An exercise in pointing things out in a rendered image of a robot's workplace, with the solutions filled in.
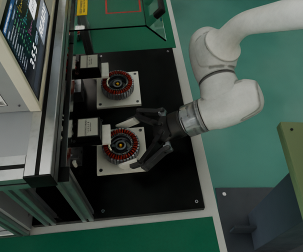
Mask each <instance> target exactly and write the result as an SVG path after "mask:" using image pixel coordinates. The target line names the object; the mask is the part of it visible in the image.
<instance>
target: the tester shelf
mask: <svg viewBox="0 0 303 252"><path fill-rule="evenodd" d="M71 1H72V0H55V5H54V13H53V21H52V29H51V37H50V45H49V53H48V61H47V69H46V77H45V85H44V93H43V101H42V109H41V111H30V110H28V111H16V112H3V113H0V191H8V190H18V189H28V188H40V187H51V186H57V185H58V171H59V158H60V145H61V132H62V119H63V106H64V93H65V79H66V66H67V53H68V40H69V27H70V14H71Z"/></svg>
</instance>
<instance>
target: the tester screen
mask: <svg viewBox="0 0 303 252"><path fill-rule="evenodd" d="M40 1H41V0H37V6H36V11H35V17H34V19H33V16H32V14H31V11H30V9H29V3H30V0H10V4H9V8H8V12H7V16H6V19H5V23H4V27H3V31H2V32H3V34H4V35H5V37H6V39H7V41H8V43H9V45H10V47H11V49H12V51H13V52H14V54H15V56H16V58H17V60H18V62H19V64H20V66H21V68H22V70H23V71H24V73H25V75H26V77H27V79H28V81H29V83H30V85H31V87H32V88H33V90H34V92H35V94H36V96H37V98H38V95H39V87H40V80H41V73H42V65H43V58H44V51H45V44H46V36H47V29H48V22H49V15H48V19H47V26H46V34H45V41H44V44H43V42H42V39H41V37H40V34H39V32H38V29H37V27H36V25H37V19H38V13H39V7H40ZM33 41H34V42H35V45H36V47H37V56H36V62H35V69H34V70H33V68H32V66H31V64H30V58H31V53H32V47H33ZM40 43H41V45H42V47H43V49H42V56H41V63H40V70H39V77H38V84H37V91H36V90H35V89H34V82H35V76H36V69H37V63H38V56H39V49H40Z"/></svg>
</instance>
